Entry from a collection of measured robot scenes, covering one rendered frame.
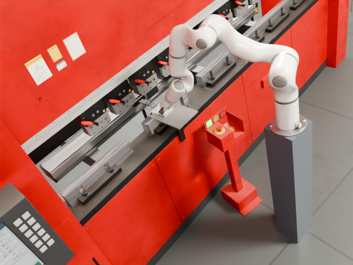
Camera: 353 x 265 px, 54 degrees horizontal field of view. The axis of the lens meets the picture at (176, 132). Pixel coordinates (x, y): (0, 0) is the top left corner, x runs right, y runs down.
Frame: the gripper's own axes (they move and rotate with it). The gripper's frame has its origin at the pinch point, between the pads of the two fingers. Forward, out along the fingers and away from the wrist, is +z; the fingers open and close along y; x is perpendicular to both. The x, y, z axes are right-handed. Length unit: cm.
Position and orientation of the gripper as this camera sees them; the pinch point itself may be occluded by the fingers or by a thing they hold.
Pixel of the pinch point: (164, 109)
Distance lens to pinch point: 222.2
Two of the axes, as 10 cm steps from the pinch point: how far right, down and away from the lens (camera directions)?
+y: -6.4, 6.2, -4.6
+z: -2.8, 3.6, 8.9
